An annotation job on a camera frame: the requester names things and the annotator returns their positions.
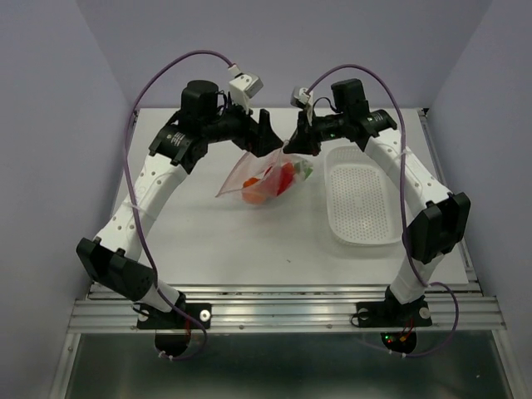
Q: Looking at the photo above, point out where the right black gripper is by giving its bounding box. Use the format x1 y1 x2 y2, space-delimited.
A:
282 108 349 156

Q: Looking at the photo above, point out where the clear zip top bag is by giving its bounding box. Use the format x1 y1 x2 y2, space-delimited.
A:
216 147 314 206

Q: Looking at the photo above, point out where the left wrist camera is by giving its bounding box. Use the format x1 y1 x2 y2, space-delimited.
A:
228 64 264 113

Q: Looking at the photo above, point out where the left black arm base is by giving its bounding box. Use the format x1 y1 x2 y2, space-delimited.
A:
132 302 212 362

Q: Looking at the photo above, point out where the aluminium rail frame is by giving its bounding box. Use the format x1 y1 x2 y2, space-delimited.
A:
49 108 516 399

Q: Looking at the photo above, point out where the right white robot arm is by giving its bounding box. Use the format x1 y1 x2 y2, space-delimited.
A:
283 79 470 324

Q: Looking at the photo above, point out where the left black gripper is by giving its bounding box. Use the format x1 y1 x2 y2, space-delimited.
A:
203 92 283 158

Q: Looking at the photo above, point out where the orange toy pumpkin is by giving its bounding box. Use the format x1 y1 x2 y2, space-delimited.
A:
241 177 268 205

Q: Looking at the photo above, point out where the green toy leaf vegetable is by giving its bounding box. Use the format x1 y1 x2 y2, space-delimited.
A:
293 160 313 181

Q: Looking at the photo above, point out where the white perforated plastic basket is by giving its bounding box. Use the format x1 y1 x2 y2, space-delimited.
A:
323 145 402 246

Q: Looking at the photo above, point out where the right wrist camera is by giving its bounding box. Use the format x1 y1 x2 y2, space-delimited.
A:
290 86 313 124

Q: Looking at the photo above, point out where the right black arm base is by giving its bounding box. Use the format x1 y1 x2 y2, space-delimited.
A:
350 288 432 355

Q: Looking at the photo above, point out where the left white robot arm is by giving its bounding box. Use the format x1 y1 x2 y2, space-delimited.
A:
76 73 283 328

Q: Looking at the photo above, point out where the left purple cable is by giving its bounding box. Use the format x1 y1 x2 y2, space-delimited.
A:
122 50 239 362

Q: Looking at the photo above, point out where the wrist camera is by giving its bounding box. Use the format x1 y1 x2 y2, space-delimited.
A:
228 64 264 113
290 86 313 124

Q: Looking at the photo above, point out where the red toy strawberry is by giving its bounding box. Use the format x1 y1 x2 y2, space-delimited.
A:
261 162 295 197

